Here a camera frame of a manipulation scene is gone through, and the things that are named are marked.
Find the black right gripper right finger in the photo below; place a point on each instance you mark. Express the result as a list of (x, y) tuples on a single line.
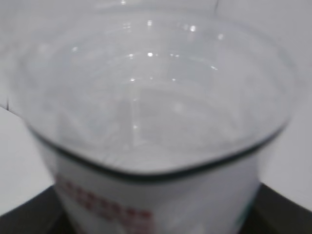
[(272, 213)]

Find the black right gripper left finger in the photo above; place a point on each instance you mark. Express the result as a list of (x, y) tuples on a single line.
[(43, 214)]

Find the clear plastic water bottle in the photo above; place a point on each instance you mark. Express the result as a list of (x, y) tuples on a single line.
[(151, 115)]

